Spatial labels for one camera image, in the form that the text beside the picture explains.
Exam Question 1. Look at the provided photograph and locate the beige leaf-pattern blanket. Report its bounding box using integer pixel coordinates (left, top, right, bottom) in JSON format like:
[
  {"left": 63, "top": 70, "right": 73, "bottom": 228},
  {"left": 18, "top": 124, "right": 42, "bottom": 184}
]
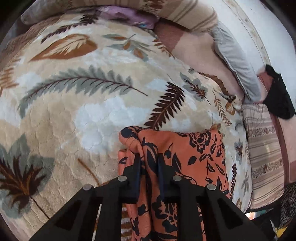
[{"left": 1, "top": 12, "right": 252, "bottom": 240}]

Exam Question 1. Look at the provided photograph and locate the pink checked bed sheet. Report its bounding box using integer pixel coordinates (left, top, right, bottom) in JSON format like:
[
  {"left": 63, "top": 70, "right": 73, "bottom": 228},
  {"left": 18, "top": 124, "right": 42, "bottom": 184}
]
[{"left": 154, "top": 20, "right": 244, "bottom": 100}]

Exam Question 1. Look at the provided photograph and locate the black cloth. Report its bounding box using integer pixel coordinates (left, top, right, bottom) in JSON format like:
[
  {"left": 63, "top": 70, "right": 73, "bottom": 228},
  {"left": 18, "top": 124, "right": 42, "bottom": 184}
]
[{"left": 263, "top": 65, "right": 295, "bottom": 120}]

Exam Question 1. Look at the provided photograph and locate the striped patterned pillow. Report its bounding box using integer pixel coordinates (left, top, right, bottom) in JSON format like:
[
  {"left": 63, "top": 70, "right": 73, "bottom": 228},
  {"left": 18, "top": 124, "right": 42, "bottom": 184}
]
[{"left": 242, "top": 103, "right": 285, "bottom": 209}]

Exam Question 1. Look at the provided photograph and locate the purple cloth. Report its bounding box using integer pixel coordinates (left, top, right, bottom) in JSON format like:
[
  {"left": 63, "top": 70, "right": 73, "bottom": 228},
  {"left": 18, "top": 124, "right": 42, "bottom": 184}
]
[{"left": 98, "top": 6, "right": 159, "bottom": 30}]

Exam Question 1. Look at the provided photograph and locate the orange floral garment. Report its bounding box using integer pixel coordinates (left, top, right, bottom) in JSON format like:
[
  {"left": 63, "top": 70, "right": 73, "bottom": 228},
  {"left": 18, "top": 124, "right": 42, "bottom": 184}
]
[{"left": 118, "top": 126, "right": 230, "bottom": 240}]

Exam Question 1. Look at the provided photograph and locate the grey-blue pillow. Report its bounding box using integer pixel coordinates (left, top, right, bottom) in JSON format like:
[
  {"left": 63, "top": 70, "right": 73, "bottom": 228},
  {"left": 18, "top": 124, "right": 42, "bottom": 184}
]
[{"left": 211, "top": 22, "right": 261, "bottom": 103}]

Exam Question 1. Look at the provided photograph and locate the striped beige bolster pillow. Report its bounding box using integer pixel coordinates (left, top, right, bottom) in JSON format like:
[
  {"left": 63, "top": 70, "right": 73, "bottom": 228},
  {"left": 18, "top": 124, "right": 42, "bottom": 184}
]
[{"left": 21, "top": 0, "right": 218, "bottom": 32}]

